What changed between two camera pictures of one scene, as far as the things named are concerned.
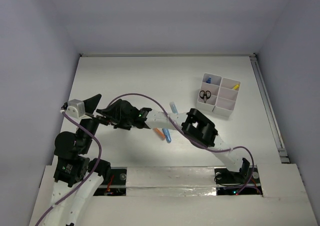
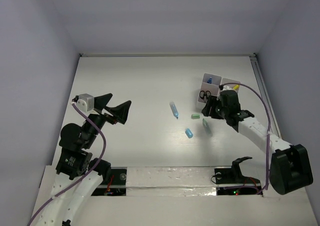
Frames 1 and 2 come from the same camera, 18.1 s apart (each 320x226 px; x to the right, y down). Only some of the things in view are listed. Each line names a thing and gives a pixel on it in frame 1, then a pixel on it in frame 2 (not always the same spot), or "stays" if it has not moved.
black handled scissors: [205, 97] stays
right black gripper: [119, 123] -> [212, 101]
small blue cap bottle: [209, 81] stays
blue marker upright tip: [173, 108] stays
